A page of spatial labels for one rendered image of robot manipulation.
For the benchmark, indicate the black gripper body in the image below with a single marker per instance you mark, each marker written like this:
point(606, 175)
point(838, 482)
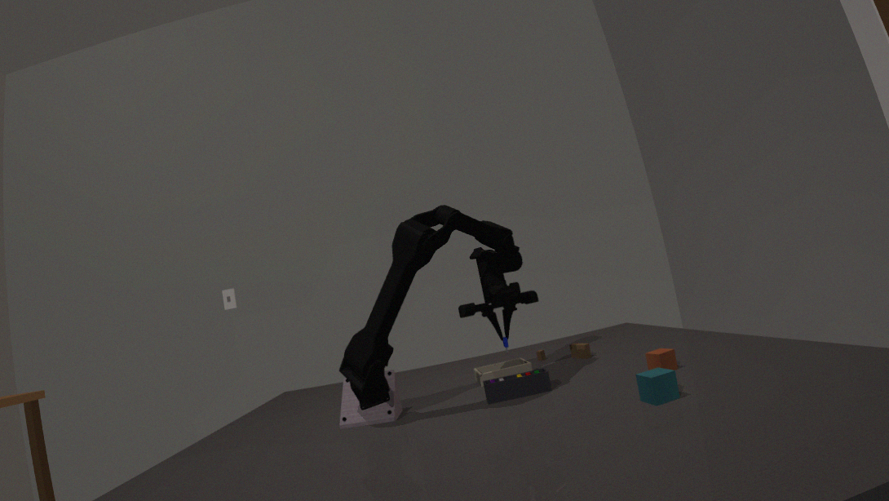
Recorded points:
point(468, 310)

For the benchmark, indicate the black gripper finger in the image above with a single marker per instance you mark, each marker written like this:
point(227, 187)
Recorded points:
point(492, 317)
point(506, 314)

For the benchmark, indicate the beige open tray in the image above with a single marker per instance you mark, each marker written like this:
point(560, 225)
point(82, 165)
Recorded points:
point(504, 369)

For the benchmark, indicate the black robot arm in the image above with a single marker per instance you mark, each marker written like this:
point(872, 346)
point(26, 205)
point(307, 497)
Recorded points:
point(413, 246)

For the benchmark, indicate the teal cube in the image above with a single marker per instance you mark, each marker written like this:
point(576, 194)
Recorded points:
point(658, 386)

